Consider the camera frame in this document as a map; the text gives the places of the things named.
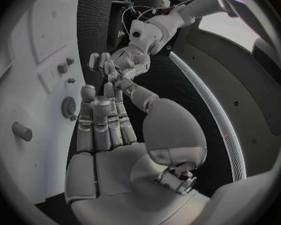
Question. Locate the white task board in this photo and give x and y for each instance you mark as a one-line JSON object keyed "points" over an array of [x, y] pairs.
{"points": [[37, 153]]}

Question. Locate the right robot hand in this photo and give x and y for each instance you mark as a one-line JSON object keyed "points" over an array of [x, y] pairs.
{"points": [[121, 172]]}

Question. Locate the small grey peg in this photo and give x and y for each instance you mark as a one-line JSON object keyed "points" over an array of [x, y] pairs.
{"points": [[72, 117], [70, 80]]}

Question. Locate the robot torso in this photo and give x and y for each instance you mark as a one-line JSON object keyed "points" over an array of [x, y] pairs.
{"points": [[243, 90]]}

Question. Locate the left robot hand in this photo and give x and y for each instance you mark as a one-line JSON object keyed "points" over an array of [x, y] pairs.
{"points": [[131, 61]]}

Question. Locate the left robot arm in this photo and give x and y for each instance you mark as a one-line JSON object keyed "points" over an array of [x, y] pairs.
{"points": [[159, 30]]}

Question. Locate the grey gear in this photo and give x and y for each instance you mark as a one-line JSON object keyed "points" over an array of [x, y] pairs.
{"points": [[69, 106]]}

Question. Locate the grey block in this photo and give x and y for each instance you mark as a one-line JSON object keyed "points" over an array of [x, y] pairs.
{"points": [[62, 68], [70, 61]]}

